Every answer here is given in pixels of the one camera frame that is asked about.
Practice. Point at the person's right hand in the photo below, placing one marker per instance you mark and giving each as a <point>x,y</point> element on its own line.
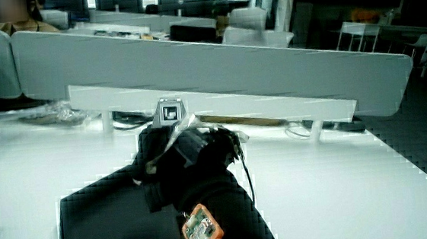
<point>189,155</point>

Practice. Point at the person's right forearm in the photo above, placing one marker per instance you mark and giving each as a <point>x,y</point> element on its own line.
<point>236,209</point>

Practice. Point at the wooden strip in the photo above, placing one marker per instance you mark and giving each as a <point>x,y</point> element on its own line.
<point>244,120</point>

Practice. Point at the orange sensor board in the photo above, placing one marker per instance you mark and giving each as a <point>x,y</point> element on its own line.
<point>202,231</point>

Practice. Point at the white monitor riser shelf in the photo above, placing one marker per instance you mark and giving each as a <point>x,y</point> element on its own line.
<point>258,106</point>

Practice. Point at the long white desk divider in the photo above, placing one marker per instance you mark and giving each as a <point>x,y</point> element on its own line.
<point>232,68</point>

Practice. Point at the black table mat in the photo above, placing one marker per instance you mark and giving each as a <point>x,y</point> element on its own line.
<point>110,219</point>

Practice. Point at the crumpled clear plastic bag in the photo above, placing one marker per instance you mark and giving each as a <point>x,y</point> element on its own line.
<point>58,114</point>

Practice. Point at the black computer monitor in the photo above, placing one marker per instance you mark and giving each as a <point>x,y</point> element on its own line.
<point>197,6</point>
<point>118,1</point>

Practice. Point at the white background table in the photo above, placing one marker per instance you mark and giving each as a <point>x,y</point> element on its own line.
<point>359,31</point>

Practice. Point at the orange background object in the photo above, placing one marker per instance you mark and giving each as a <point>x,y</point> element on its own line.
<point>365,16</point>

